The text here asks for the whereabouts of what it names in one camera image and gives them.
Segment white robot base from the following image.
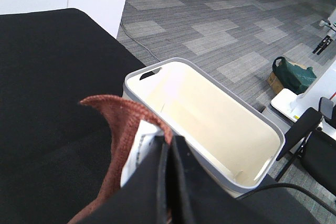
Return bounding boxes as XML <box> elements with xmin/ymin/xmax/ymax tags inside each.
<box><xmin>262</xmin><ymin>61</ymin><xmax>335</xmax><ymax>125</ymax></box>

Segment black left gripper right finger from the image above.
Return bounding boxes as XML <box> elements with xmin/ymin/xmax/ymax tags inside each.
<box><xmin>167</xmin><ymin>136</ymin><xmax>318</xmax><ymax>223</ymax></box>

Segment green bag on floor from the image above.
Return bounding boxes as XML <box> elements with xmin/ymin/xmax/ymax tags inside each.
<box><xmin>272</xmin><ymin>57</ymin><xmax>317</xmax><ymax>95</ymax></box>

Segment black table cloth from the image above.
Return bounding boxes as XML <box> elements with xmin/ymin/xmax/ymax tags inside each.
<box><xmin>1</xmin><ymin>8</ymin><xmax>143</xmax><ymax>223</ymax></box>

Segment grey floor cable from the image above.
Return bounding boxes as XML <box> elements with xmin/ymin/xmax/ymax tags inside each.
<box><xmin>119</xmin><ymin>20</ymin><xmax>161</xmax><ymax>62</ymax></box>

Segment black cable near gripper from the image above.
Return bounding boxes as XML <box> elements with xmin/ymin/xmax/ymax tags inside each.
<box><xmin>236</xmin><ymin>183</ymin><xmax>336</xmax><ymax>216</ymax></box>

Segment black office chair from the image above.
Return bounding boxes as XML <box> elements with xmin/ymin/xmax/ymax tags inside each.
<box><xmin>275</xmin><ymin>97</ymin><xmax>335</xmax><ymax>194</ymax></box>

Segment cardboard box on floor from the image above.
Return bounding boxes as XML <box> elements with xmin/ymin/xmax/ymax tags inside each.
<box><xmin>267</xmin><ymin>72</ymin><xmax>284</xmax><ymax>94</ymax></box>

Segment brown microfibre towel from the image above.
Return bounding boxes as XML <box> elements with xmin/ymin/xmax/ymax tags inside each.
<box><xmin>69</xmin><ymin>94</ymin><xmax>173</xmax><ymax>223</ymax></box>

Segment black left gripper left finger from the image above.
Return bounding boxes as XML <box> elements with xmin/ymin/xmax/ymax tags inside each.
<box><xmin>80</xmin><ymin>136</ymin><xmax>168</xmax><ymax>223</ymax></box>

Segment white basket grey rim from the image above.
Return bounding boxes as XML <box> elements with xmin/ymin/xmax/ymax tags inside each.
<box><xmin>123</xmin><ymin>58</ymin><xmax>285</xmax><ymax>196</ymax></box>

